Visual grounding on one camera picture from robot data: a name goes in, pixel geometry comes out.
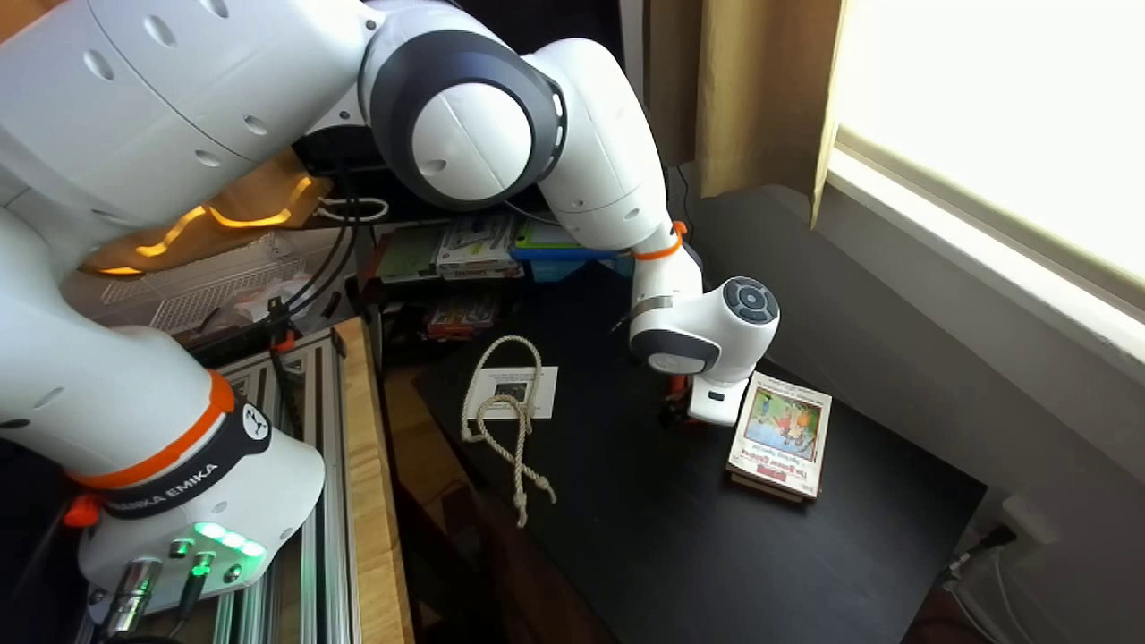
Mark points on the brown glossy wooden furniture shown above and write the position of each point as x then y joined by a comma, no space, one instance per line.
228,209

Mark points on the light wooden board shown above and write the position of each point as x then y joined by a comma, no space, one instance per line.
376,525

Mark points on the red printed box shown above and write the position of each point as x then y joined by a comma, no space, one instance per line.
464,315

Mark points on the green white game box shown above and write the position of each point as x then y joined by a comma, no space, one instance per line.
477,247

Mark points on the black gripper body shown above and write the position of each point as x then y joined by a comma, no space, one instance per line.
676,413

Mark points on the blue game box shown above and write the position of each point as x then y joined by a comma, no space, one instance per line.
561,260

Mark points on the white printed card box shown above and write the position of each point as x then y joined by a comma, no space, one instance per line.
783,434

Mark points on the gold curtain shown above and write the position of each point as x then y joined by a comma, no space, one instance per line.
753,96

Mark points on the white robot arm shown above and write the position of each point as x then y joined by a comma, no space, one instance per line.
179,108

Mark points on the bright window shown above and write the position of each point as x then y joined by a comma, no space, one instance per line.
1002,130

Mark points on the dark green flat box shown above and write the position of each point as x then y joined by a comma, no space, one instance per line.
410,253

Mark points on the beige sofa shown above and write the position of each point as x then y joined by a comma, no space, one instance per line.
1076,585

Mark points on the aluminium frame rails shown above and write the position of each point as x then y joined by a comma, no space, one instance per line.
304,479

